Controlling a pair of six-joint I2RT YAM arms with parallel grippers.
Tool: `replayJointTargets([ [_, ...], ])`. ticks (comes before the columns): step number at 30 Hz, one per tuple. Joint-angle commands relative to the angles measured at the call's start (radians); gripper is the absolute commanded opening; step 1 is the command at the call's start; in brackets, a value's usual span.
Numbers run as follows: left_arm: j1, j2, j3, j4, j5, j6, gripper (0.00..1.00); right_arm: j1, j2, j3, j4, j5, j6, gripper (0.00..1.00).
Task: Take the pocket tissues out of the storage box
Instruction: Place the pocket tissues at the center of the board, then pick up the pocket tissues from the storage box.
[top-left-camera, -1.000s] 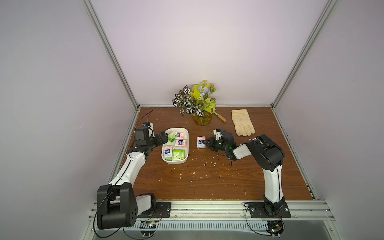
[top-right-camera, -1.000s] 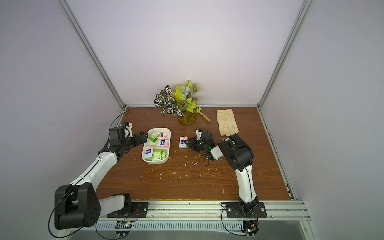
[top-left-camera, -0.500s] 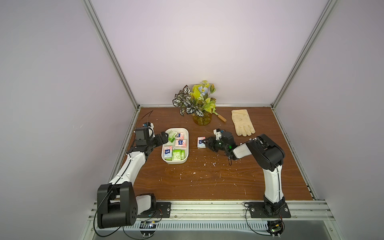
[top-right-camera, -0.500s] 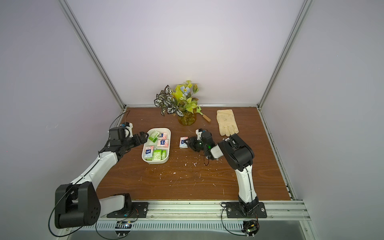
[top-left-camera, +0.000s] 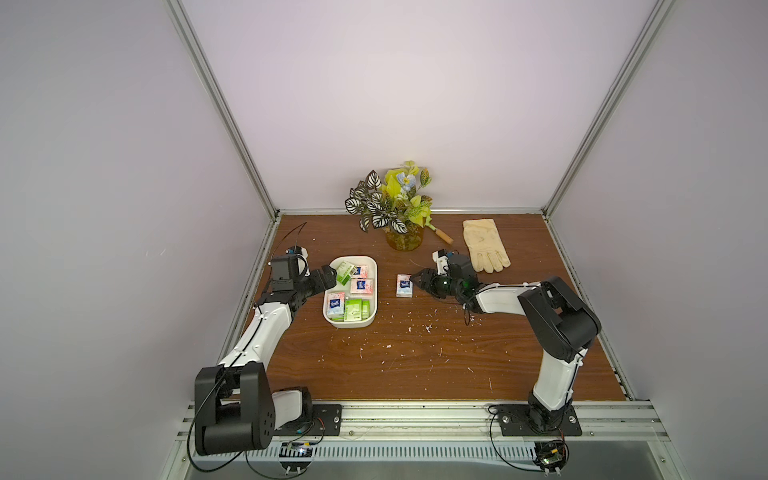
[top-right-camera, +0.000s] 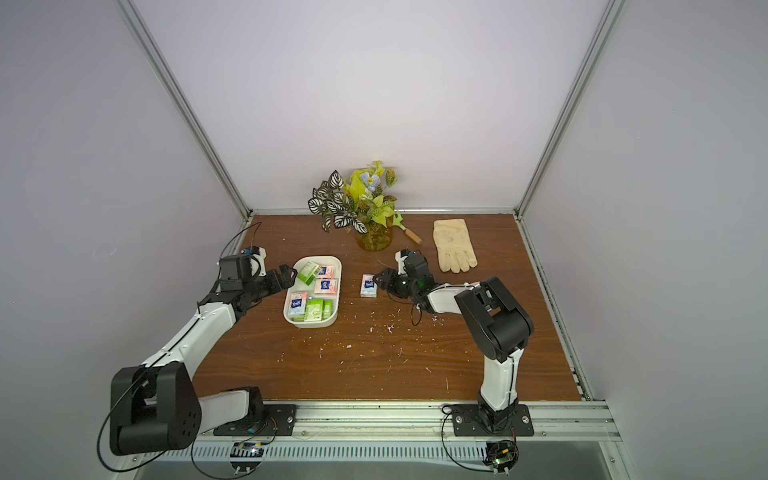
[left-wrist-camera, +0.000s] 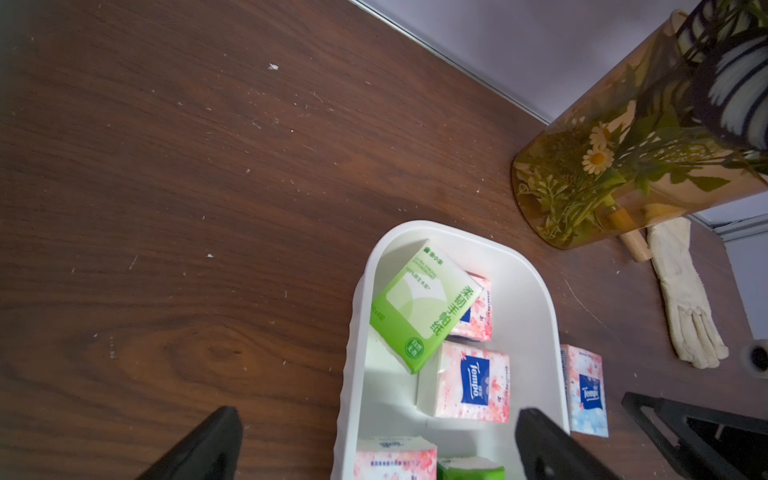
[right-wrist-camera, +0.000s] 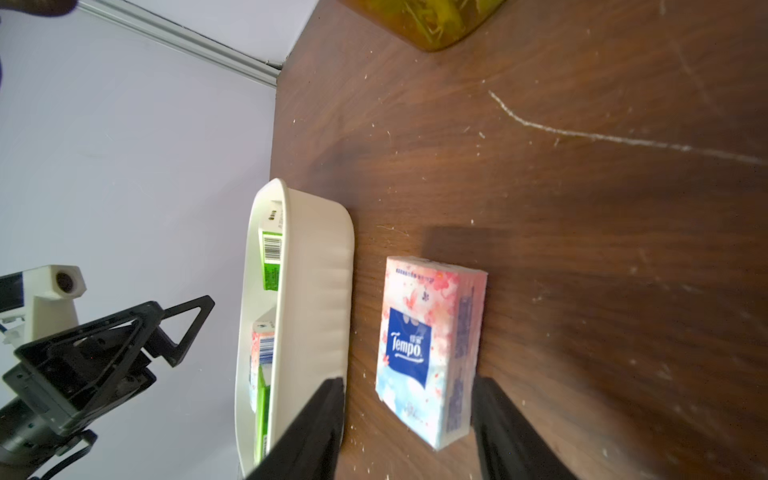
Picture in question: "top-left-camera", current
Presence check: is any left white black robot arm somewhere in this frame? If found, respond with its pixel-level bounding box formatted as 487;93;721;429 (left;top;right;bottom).
191;253;337;456

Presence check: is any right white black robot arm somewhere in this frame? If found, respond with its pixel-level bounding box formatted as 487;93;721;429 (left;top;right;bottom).
411;250;602;437

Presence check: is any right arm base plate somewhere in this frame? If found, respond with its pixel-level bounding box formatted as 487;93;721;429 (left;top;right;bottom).
492;403;583;437

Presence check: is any right small circuit board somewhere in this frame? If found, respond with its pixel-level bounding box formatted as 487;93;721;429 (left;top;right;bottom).
533;439;570;475

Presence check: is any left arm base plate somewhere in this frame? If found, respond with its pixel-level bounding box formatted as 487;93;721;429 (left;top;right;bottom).
275;403;343;438

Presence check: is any pink Tempo tissue pack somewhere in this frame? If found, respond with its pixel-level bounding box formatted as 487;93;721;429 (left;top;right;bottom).
396;274;413;298

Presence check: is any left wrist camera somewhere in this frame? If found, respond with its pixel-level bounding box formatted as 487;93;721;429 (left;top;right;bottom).
286;245;310;277

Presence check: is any artificial plant in glass vase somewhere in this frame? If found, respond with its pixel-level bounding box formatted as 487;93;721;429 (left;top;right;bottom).
344;161;433;252

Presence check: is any white plastic storage box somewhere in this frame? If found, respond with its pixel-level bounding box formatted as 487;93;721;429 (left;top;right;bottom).
322;256;378;329

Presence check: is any cream work glove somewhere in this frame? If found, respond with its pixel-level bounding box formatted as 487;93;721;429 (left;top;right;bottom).
462;219;511;273

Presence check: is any aluminium front rail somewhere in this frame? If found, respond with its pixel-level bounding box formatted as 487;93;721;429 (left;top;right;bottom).
175;398;672;445

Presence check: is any blue pink Tempo pack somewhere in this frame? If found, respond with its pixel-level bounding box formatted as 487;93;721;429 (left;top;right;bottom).
325;292;346;321

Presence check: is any green tissue pack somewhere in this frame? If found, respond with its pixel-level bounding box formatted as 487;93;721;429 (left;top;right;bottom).
343;298;363;323
335;261;356;286
361;300;371;321

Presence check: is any small circuit board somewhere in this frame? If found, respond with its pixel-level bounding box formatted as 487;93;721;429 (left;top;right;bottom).
278;441;316;477
533;439;570;475

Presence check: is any wooden handled tool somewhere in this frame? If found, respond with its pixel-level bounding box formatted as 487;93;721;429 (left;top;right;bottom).
426;223;454;245

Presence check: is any left small circuit board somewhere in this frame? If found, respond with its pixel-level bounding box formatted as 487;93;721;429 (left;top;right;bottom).
278;441;316;477

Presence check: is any right black cable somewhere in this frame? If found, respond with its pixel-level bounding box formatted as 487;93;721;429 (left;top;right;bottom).
487;403;544;473

